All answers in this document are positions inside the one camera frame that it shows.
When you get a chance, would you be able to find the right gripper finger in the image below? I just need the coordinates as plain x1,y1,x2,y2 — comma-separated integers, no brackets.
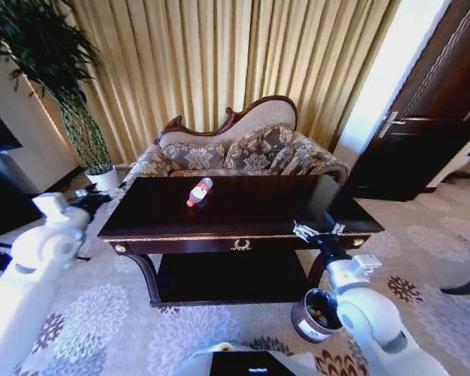
292,219,319,241
324,212,347,237

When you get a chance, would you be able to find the round brown trash bin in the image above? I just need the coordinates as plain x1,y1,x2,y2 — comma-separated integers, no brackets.
291,287,345,344

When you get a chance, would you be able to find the white plant pot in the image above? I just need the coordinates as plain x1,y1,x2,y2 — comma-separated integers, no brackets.
84,164,120,193

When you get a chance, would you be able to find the dark wooden console table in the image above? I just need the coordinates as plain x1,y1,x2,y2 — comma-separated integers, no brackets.
97,175,386,309

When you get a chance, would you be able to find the floral bolster cushion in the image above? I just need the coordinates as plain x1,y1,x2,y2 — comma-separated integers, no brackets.
280,136,319,176

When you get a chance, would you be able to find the dark television cabinet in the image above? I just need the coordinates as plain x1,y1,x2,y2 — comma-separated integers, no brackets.
0,150,84,240

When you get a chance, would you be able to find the large floral sofa cushion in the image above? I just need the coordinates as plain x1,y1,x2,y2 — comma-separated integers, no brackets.
223,125,295,174

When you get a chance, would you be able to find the clear plastic bottle red cap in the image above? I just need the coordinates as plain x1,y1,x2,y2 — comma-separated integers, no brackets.
186,177,215,208

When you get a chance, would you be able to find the small floral sofa cushion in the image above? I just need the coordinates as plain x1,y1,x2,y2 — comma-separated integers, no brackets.
160,142,226,172

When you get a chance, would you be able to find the carved floral upholstered sofa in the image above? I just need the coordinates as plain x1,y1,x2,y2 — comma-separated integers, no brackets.
130,95,352,190

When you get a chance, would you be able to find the black and white chair base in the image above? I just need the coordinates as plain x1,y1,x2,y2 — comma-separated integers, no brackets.
439,266,470,297

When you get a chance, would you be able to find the white robot front shell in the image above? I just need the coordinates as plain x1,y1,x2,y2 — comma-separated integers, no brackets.
175,342,318,376

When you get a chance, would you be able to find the tall green potted plant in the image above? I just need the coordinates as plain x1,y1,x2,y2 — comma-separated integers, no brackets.
0,0,113,176

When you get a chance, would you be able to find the dark brown wooden door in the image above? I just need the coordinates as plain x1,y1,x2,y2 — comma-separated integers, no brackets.
347,0,470,203

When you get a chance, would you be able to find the beige pleated curtain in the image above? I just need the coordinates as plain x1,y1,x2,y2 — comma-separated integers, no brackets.
34,0,401,167

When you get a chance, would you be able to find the silver door handle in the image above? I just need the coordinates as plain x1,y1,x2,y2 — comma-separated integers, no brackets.
377,110,407,139

